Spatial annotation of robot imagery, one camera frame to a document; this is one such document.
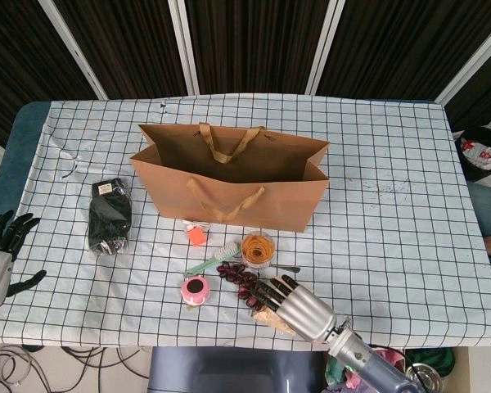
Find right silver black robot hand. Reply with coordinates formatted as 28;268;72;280
249;274;339;343

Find clear bag of chips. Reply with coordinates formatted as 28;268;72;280
251;309;298;339

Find clear cup orange snack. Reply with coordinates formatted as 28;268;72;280
240;231;277;269

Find purple grape bunch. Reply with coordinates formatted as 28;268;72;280
215;263;271;311

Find pink toy cake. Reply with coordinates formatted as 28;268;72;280
180;275;212;310

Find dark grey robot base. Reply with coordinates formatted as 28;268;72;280
146;346;327;393

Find colourful clothes pile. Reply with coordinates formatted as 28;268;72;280
325;347;408;393

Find green scrubbing brush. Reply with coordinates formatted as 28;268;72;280
182;242;241;278

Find brown paper bag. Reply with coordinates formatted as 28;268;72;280
129;121;331;234

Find black socks in plastic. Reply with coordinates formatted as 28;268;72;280
87;177;133;259

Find orange cube charger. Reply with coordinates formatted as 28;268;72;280
187;227;209;248

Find metal bowl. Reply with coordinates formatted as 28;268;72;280
404;362;445;393

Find green cloth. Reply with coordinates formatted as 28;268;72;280
404;348;455;377

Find blue checkered tablecloth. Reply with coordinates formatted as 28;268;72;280
0;93;491;352

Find bystander blue jeans leg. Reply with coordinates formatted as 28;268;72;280
466;179;491;238

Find dark slatted partition panel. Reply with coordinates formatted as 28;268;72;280
306;0;491;103
38;0;189;100
167;0;331;96
435;16;491;132
0;0;97;144

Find grey floor cable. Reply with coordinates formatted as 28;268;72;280
0;346;32;388

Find black floor cable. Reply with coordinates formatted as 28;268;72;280
32;346;151;393

